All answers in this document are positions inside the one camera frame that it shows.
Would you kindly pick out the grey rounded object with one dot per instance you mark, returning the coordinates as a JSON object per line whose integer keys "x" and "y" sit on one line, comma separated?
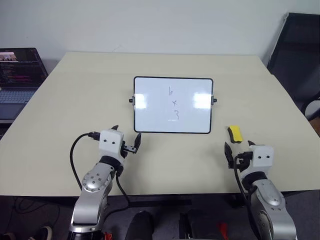
{"x": 313, "y": 111}

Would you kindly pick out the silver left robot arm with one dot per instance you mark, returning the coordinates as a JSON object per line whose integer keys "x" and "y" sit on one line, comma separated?
{"x": 93, "y": 185}

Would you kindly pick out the dark rounded shape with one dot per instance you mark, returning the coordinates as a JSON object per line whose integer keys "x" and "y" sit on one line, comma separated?
{"x": 140, "y": 225}

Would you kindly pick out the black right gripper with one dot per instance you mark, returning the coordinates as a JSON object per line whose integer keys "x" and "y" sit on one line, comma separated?
{"x": 244, "y": 160}

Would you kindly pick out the black shoe white sole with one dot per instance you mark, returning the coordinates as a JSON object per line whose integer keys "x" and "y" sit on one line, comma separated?
{"x": 43, "y": 233}

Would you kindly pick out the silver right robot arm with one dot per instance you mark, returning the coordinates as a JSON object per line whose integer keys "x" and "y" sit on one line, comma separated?
{"x": 268, "y": 200}

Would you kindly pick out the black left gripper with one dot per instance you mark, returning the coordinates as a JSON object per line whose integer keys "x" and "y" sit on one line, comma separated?
{"x": 128, "y": 149}

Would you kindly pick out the black-framed small whiteboard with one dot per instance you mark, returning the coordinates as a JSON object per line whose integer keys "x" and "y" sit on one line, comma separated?
{"x": 172, "y": 105}

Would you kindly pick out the yellow and black eraser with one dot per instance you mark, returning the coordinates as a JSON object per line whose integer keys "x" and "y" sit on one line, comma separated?
{"x": 235, "y": 133}

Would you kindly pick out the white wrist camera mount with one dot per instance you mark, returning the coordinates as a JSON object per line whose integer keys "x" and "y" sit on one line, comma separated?
{"x": 262, "y": 157}
{"x": 110, "y": 143}

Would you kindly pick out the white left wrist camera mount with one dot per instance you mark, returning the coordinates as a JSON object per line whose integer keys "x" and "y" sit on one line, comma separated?
{"x": 110, "y": 143}

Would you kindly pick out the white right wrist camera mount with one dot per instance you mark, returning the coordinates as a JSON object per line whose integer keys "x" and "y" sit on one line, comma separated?
{"x": 262, "y": 157}

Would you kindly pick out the black chair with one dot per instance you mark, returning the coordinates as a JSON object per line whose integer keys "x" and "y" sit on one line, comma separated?
{"x": 295, "y": 55}

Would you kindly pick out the black table frame bar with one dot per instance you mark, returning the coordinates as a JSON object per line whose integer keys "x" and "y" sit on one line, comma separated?
{"x": 155, "y": 200}

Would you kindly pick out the open dark laptop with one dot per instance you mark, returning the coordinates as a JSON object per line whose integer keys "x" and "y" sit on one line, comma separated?
{"x": 17, "y": 82}

